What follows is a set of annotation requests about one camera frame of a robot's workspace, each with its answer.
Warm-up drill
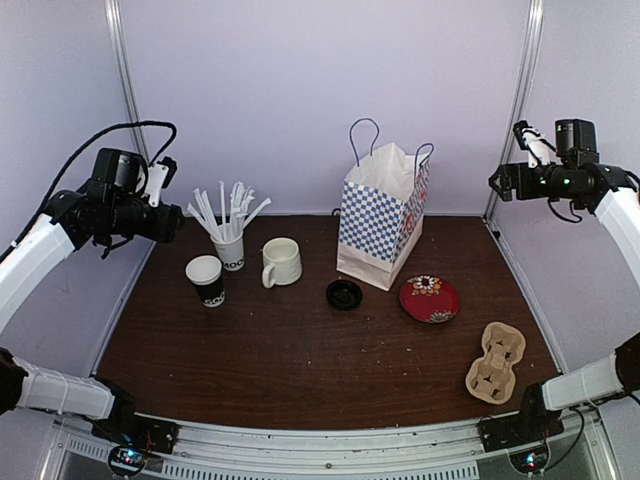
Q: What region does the red floral plate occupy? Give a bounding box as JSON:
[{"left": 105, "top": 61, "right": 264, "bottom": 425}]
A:
[{"left": 399, "top": 274, "right": 460, "bottom": 324}]

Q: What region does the aluminium front rail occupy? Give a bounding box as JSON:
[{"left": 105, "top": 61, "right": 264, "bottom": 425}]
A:
[{"left": 49, "top": 399, "right": 616, "bottom": 480}]

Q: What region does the white paper cup with straws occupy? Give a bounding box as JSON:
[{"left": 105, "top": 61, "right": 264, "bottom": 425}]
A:
[{"left": 210, "top": 233, "right": 245, "bottom": 272}]

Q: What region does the black plastic cup lid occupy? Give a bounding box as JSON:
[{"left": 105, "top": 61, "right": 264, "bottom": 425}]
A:
[{"left": 325, "top": 279, "right": 363, "bottom": 311}]

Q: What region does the blue checkered paper bag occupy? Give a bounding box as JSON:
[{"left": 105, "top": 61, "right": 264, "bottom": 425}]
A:
[{"left": 336, "top": 117, "right": 435, "bottom": 291}]

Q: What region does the left aluminium post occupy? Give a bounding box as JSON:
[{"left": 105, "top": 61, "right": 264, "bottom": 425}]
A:
[{"left": 103, "top": 0, "right": 151, "bottom": 166}]

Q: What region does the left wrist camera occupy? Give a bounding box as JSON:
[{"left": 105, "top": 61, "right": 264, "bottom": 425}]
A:
[{"left": 144, "top": 156, "right": 178, "bottom": 208}]

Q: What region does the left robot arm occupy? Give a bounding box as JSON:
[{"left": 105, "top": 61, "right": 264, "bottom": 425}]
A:
[{"left": 1, "top": 148, "right": 185, "bottom": 444}]

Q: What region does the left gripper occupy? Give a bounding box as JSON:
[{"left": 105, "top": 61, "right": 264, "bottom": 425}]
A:
[{"left": 106, "top": 193, "right": 185, "bottom": 242}]

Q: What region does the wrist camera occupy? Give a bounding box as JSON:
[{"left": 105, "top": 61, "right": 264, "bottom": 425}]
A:
[
  {"left": 144, "top": 156, "right": 178, "bottom": 208},
  {"left": 513, "top": 120, "right": 556, "bottom": 169}
]

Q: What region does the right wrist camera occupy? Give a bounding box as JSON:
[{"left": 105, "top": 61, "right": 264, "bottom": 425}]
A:
[{"left": 513, "top": 120, "right": 556, "bottom": 169}]

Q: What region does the cardboard cup carrier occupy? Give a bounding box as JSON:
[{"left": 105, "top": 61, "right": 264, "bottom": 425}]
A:
[{"left": 465, "top": 322, "right": 526, "bottom": 405}]

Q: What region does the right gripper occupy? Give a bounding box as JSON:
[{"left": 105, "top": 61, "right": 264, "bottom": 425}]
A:
[{"left": 489, "top": 160, "right": 580, "bottom": 200}]

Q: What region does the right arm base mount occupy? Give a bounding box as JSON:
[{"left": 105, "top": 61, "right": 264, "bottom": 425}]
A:
[{"left": 477, "top": 413, "right": 564, "bottom": 476}]

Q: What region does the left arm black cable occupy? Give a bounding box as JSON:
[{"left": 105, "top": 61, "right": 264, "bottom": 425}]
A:
[{"left": 0, "top": 120, "right": 179, "bottom": 261}]

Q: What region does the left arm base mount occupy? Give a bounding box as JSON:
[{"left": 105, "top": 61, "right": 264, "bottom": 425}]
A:
[{"left": 87, "top": 414, "right": 180, "bottom": 479}]

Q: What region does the white ceramic mug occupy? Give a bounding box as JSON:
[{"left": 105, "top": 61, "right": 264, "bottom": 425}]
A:
[{"left": 262, "top": 237, "right": 303, "bottom": 289}]

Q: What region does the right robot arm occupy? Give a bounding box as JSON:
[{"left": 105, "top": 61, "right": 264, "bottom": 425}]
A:
[{"left": 489, "top": 118, "right": 639, "bottom": 442}]

